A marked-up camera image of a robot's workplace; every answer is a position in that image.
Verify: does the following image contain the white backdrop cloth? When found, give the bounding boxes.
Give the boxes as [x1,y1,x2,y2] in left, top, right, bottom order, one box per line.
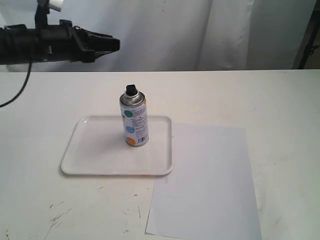
[0,0,317,73]

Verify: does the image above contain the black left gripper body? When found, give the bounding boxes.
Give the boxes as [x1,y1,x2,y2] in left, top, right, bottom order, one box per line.
[37,19,95,63]

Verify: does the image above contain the white plastic tray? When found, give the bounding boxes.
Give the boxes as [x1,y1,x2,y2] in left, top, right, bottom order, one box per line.
[61,115,173,176]

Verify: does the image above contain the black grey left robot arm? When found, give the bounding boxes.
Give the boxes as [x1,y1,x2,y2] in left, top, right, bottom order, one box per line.
[0,19,121,65]

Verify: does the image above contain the white paper sheet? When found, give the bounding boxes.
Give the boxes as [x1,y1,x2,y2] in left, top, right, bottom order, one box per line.
[146,123,262,240]

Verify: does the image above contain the black stand pole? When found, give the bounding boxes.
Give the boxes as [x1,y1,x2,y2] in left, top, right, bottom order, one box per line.
[297,0,320,70]

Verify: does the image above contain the silver spray can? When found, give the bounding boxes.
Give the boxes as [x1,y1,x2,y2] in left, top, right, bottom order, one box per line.
[119,84,149,147]

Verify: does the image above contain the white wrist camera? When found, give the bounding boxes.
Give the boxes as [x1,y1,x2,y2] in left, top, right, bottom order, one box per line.
[34,0,65,29]

